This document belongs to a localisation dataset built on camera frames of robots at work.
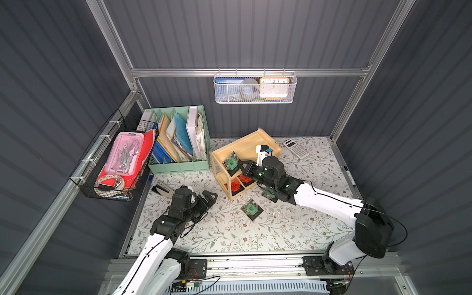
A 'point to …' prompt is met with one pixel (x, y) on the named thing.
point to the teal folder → (182, 133)
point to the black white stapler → (163, 190)
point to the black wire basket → (86, 177)
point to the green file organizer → (165, 118)
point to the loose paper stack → (200, 137)
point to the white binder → (192, 129)
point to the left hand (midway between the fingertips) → (210, 200)
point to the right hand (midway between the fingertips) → (241, 160)
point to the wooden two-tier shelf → (246, 146)
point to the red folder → (148, 141)
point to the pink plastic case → (125, 154)
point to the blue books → (161, 153)
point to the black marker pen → (350, 176)
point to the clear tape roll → (119, 184)
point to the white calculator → (295, 149)
